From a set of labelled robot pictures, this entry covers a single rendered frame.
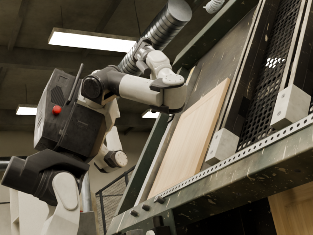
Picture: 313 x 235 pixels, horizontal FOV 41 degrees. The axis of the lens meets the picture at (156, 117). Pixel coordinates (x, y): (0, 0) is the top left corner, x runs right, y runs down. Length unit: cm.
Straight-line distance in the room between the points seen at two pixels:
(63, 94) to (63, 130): 15
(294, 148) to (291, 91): 20
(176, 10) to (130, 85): 345
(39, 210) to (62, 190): 408
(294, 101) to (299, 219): 41
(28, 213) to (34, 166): 402
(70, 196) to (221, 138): 58
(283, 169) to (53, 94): 94
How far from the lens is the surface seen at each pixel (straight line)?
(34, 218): 563
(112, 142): 211
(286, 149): 113
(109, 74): 160
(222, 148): 146
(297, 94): 125
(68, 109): 168
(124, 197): 230
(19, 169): 161
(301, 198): 143
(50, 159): 163
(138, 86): 152
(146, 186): 209
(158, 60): 168
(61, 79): 174
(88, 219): 214
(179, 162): 189
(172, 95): 150
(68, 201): 159
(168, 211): 162
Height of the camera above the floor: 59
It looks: 20 degrees up
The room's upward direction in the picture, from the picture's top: 10 degrees counter-clockwise
